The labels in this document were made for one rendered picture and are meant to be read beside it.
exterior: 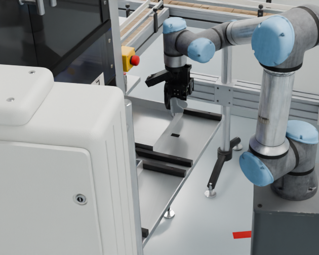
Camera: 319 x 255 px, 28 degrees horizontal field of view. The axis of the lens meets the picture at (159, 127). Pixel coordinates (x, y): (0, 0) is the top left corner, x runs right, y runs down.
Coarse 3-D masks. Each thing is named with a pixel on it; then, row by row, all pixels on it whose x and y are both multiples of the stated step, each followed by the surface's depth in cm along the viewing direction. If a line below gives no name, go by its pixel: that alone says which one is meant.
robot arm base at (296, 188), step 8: (312, 168) 197; (288, 176) 197; (296, 176) 196; (304, 176) 196; (312, 176) 198; (272, 184) 203; (280, 184) 201; (288, 184) 198; (296, 184) 197; (304, 184) 197; (312, 184) 199; (280, 192) 200; (288, 192) 198; (296, 192) 198; (304, 192) 198; (312, 192) 199; (296, 200) 199
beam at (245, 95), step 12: (192, 72) 320; (204, 84) 314; (216, 84) 309; (228, 84) 308; (240, 84) 308; (252, 84) 307; (192, 96) 320; (204, 96) 316; (216, 96) 313; (228, 96) 310; (240, 96) 307; (252, 96) 305; (300, 96) 297; (312, 96) 296; (240, 108) 311; (252, 108) 309; (300, 108) 297; (312, 108) 295; (312, 120) 298
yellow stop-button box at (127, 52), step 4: (124, 48) 239; (128, 48) 238; (132, 48) 238; (124, 52) 236; (128, 52) 236; (132, 52) 238; (124, 56) 234; (128, 56) 235; (132, 56) 237; (124, 60) 235; (128, 60) 236; (124, 64) 236; (128, 64) 236; (124, 68) 237; (128, 68) 237
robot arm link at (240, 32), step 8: (312, 8) 164; (264, 16) 186; (224, 24) 199; (232, 24) 195; (240, 24) 192; (248, 24) 188; (256, 24) 185; (224, 32) 197; (232, 32) 194; (240, 32) 191; (248, 32) 188; (224, 40) 198; (232, 40) 196; (240, 40) 193; (248, 40) 191
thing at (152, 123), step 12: (132, 108) 231; (144, 108) 231; (156, 108) 230; (144, 120) 224; (156, 120) 224; (168, 120) 223; (144, 132) 218; (156, 132) 218; (168, 132) 216; (144, 144) 206; (156, 144) 208
